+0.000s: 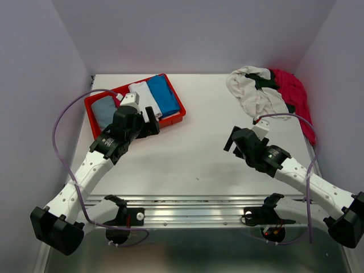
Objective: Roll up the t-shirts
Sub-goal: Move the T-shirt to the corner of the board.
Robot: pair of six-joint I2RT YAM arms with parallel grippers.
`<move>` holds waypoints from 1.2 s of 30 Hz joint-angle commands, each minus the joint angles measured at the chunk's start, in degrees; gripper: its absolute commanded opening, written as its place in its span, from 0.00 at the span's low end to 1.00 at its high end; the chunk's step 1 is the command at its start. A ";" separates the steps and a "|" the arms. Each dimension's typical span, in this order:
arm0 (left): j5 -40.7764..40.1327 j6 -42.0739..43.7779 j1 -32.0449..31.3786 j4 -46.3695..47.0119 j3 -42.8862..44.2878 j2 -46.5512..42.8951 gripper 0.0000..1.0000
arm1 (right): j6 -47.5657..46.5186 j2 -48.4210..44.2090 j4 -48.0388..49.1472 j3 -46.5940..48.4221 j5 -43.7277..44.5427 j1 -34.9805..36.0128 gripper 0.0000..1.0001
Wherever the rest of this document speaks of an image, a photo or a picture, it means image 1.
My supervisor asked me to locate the magenta crumpled t-shirt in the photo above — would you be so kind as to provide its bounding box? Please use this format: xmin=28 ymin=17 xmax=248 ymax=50
xmin=268 ymin=68 xmax=317 ymax=146

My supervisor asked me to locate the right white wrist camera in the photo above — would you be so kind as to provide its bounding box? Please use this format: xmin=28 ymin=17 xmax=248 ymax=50
xmin=251 ymin=118 xmax=270 ymax=140

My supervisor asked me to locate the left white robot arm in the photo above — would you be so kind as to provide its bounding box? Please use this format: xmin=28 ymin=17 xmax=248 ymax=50
xmin=30 ymin=104 xmax=159 ymax=255

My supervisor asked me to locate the white rolled t-shirt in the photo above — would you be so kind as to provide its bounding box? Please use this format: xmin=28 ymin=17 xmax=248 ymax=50
xmin=128 ymin=81 xmax=162 ymax=122

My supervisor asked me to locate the grey rolled t-shirt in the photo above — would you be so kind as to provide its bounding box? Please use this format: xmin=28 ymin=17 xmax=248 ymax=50
xmin=91 ymin=96 xmax=117 ymax=131

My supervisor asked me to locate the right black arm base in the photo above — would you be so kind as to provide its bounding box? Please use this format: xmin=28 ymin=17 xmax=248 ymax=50
xmin=241 ymin=193 xmax=296 ymax=227

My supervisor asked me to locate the magenta rolled t-shirt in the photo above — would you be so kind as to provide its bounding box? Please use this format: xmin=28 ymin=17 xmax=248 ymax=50
xmin=114 ymin=97 xmax=121 ymax=108

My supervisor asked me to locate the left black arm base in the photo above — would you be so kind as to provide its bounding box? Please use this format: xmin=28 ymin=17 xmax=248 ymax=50
xmin=104 ymin=195 xmax=145 ymax=228

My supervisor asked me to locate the red plastic tray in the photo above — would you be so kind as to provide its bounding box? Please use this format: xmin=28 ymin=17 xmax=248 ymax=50
xmin=84 ymin=73 xmax=186 ymax=139

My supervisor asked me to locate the cream and green t-shirt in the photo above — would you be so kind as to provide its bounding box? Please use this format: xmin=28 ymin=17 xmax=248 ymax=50
xmin=226 ymin=66 xmax=289 ymax=117

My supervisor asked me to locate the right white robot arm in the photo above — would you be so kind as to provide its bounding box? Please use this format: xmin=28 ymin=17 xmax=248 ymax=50
xmin=224 ymin=123 xmax=363 ymax=249

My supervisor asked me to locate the blue rolled t-shirt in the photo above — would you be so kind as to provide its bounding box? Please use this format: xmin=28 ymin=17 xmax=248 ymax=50
xmin=147 ymin=75 xmax=180 ymax=118

